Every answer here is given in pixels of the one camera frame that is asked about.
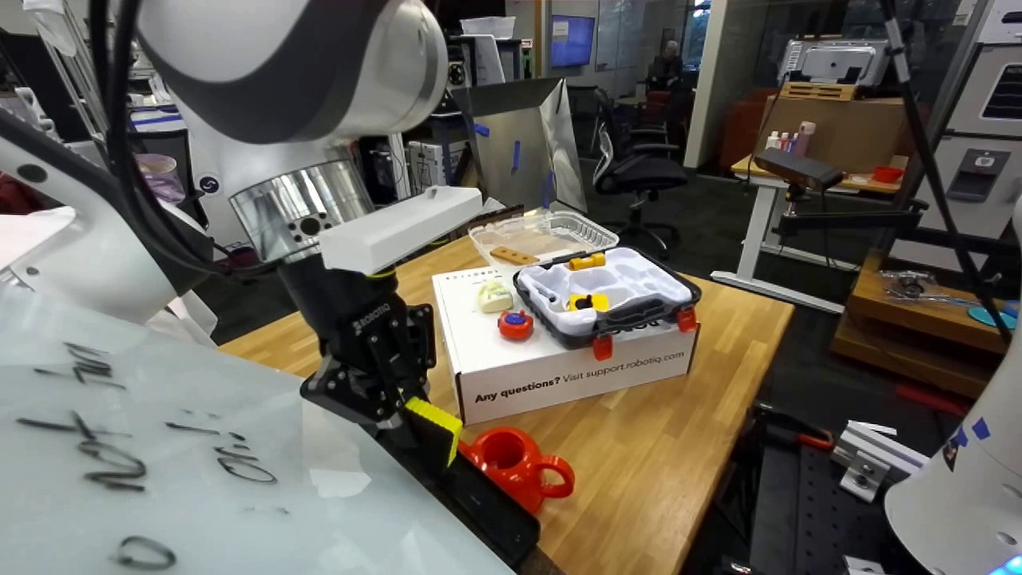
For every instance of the white Lean Robotics cardboard box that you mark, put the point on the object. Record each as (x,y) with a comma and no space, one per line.
(532,372)

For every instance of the large brown cardboard box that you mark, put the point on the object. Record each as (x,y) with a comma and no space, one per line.
(840,127)

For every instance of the red and blue toy disc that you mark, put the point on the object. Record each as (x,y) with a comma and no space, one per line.
(515,327)

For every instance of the red toy watering can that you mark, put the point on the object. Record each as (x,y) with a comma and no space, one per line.
(515,465)

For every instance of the black tripod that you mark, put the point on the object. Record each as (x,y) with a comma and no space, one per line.
(926,137)

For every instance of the low wooden shelf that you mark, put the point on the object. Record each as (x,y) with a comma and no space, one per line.
(913,340)

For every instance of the black office chair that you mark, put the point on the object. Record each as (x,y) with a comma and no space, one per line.
(642,175)

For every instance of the white whiteboard with writing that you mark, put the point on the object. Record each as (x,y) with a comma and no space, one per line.
(160,449)

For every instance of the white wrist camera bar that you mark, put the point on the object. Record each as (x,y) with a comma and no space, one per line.
(403,224)

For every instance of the aluminium bracket parts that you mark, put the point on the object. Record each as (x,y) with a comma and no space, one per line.
(872,458)

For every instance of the white legged desk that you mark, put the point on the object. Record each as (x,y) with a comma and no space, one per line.
(760,227)

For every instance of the white rounded device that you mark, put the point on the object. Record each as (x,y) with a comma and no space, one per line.
(963,488)

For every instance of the transparent plastic case lid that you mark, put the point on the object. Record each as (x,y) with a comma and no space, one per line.
(532,235)

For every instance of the purple cloth bundle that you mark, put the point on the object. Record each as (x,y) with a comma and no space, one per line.
(160,175)

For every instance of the yellow toy with black knob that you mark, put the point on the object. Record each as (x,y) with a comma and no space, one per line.
(585,305)

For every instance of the cream round toy piece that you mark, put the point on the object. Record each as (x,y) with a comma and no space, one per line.
(496,295)

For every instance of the grey panel with blue tape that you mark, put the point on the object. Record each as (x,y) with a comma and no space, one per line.
(532,137)

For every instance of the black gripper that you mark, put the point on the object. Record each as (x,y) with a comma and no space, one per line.
(367,340)

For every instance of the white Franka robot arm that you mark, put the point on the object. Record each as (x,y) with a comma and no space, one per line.
(275,65)

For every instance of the black and white toy case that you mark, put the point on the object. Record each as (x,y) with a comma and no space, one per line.
(626,293)

